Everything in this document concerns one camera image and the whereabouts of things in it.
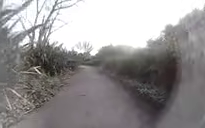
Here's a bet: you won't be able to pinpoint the leafy grass verge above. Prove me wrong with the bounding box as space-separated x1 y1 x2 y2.
102 68 172 108

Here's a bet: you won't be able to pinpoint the grey asphalt path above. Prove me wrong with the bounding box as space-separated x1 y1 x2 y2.
9 64 159 128

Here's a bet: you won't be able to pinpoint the grass verge with dead leaves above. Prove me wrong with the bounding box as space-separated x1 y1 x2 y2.
0 66 80 128

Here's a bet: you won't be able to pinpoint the dense dark bushes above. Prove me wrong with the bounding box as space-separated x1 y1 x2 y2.
95 6 205 96

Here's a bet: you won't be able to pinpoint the flax bushes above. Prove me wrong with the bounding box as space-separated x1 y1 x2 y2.
21 42 85 77

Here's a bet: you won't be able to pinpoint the bare branching tree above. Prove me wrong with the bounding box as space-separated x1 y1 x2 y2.
0 0 85 68

